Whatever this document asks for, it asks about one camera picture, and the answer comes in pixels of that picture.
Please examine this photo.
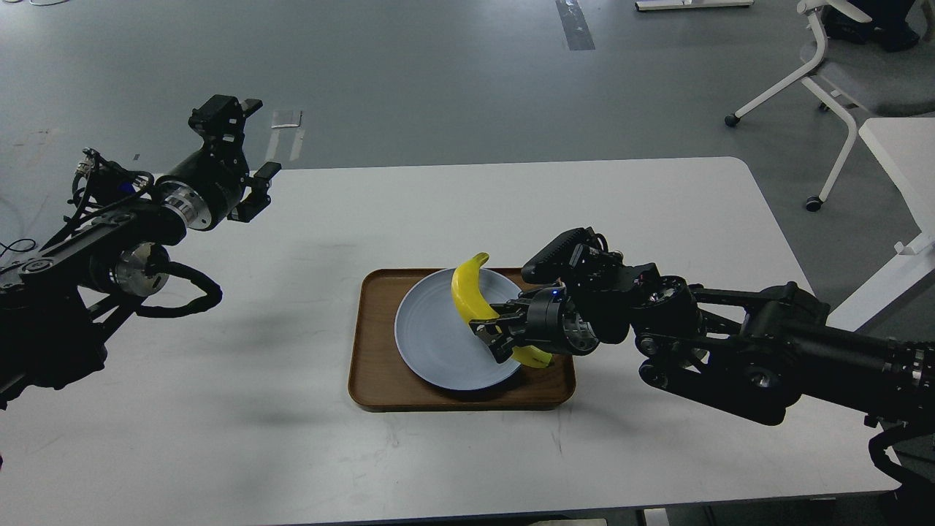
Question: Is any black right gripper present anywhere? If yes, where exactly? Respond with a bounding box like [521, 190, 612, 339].
[468, 287, 599, 364]

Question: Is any brown wooden tray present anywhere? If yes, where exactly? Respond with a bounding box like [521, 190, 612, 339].
[348, 267, 576, 412]

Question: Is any white office chair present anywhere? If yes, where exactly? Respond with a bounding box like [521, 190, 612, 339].
[725, 1, 934, 212]

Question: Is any yellow banana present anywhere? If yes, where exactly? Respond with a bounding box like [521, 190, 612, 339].
[450, 252, 552, 367]

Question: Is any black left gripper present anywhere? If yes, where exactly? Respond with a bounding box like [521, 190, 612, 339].
[155, 94, 283, 231]

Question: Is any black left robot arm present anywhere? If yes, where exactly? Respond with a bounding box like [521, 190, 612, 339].
[1, 94, 281, 407]

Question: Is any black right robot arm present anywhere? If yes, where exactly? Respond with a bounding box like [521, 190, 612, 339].
[451, 227, 933, 525]

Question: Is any light blue plate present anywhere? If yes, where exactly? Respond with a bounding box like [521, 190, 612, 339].
[394, 267, 521, 392]

